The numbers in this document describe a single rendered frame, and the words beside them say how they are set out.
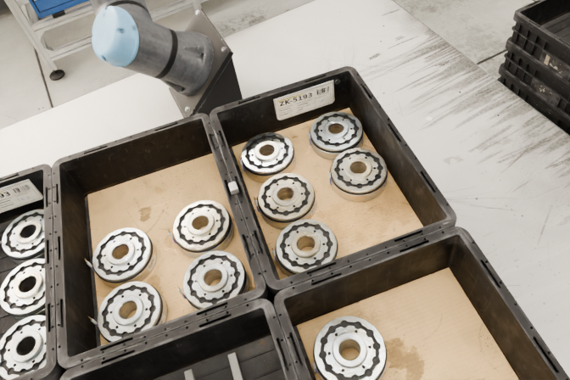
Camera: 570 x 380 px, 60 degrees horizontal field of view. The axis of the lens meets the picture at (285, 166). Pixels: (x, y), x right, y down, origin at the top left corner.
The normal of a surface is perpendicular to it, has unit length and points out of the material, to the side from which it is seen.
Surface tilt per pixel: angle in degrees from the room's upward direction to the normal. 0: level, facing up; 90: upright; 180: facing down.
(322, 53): 0
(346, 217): 0
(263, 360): 0
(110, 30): 45
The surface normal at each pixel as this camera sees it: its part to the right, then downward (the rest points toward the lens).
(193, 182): -0.12, -0.62
